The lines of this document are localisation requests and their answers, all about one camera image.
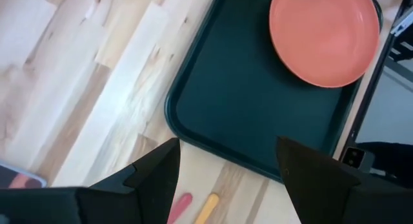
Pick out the grey table-level camera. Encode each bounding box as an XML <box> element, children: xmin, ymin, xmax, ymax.
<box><xmin>339</xmin><ymin>146</ymin><xmax>376</xmax><ymax>174</ymax></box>

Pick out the dark green plastic tray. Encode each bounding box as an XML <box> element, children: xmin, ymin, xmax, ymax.
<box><xmin>164</xmin><ymin>0</ymin><xmax>385</xmax><ymax>183</ymax></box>

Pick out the orange round plate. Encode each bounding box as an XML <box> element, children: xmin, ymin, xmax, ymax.
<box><xmin>268</xmin><ymin>0</ymin><xmax>381</xmax><ymax>89</ymax></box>

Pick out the spoon with yellow handle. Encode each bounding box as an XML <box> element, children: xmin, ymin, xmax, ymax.
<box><xmin>194</xmin><ymin>192</ymin><xmax>221</xmax><ymax>224</ymax></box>

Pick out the black aluminium table frame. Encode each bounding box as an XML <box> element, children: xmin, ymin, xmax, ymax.
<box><xmin>332</xmin><ymin>0</ymin><xmax>413</xmax><ymax>162</ymax></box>

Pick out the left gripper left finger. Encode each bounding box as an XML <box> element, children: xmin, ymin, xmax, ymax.
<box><xmin>75</xmin><ymin>137</ymin><xmax>181</xmax><ymax>224</ymax></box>

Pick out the fork with pink handle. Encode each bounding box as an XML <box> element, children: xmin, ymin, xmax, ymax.
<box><xmin>166</xmin><ymin>192</ymin><xmax>194</xmax><ymax>224</ymax></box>

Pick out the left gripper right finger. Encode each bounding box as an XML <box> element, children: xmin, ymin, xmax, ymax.
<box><xmin>276</xmin><ymin>136</ymin><xmax>361</xmax><ymax>224</ymax></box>

